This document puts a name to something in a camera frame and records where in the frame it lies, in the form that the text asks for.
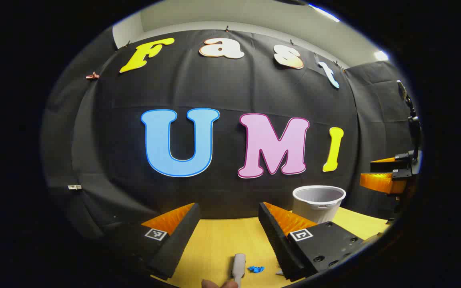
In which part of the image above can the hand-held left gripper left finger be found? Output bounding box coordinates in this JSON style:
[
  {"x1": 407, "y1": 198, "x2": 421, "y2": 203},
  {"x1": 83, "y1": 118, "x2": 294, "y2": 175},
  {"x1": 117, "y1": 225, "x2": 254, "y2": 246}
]
[{"x1": 106, "y1": 202, "x2": 201, "y2": 280}]

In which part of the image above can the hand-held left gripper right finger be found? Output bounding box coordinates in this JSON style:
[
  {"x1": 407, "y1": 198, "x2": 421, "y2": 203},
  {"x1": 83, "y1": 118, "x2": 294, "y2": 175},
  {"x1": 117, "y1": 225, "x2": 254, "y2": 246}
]
[{"x1": 258, "y1": 202, "x2": 365, "y2": 282}]

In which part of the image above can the small grey broom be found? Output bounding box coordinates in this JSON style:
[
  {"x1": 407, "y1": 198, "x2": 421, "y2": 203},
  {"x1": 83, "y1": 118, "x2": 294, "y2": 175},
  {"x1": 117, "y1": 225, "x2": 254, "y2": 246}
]
[{"x1": 231, "y1": 253, "x2": 247, "y2": 288}]

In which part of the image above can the white ribbed garbage bin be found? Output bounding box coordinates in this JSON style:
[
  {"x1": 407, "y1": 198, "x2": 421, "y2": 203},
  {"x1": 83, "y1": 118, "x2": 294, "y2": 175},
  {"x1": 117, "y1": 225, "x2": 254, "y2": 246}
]
[{"x1": 293, "y1": 185, "x2": 347, "y2": 224}]

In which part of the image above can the wooden desktop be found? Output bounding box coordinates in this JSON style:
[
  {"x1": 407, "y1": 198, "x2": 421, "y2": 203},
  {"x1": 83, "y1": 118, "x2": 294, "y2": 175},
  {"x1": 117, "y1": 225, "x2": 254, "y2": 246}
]
[{"x1": 150, "y1": 206, "x2": 391, "y2": 288}]

